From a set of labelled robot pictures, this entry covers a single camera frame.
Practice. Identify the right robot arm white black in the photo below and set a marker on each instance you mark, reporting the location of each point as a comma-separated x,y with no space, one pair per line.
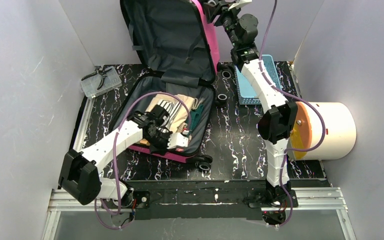
277,122

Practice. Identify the clear plastic compartment box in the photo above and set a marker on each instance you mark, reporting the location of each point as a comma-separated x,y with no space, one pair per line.
101,81

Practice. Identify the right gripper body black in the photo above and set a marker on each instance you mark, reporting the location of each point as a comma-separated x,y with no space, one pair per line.
216,9

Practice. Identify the teal green garment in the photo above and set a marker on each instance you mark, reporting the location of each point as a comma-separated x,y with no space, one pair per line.
196,115

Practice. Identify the pink hard-shell suitcase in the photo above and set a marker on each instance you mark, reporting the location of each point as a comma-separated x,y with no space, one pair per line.
180,51

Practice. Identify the beige folded garment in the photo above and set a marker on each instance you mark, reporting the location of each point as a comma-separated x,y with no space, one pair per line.
178,115

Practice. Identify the white cylinder with orange end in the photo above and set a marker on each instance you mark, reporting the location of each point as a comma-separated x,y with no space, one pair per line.
340,132

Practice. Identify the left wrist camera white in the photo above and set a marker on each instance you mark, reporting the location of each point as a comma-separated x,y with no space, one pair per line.
177,140

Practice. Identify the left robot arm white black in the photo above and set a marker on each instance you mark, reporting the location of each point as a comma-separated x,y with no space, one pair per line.
80,172

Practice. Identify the light blue plastic basket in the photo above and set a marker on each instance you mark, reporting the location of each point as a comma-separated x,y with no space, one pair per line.
256,86

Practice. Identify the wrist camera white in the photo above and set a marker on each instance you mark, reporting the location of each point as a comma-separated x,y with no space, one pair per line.
177,140
238,4

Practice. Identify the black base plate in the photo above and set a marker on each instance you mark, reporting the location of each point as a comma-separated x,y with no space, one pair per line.
193,199

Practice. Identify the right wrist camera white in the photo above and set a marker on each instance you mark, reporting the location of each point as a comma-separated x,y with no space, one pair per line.
238,4

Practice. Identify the aluminium frame rail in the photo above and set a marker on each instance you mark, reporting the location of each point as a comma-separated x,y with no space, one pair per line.
309,198

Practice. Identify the black white striped garment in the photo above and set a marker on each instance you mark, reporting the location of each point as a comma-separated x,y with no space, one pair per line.
173,109

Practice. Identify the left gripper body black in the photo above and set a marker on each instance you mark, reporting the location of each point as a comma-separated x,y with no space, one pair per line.
160,140

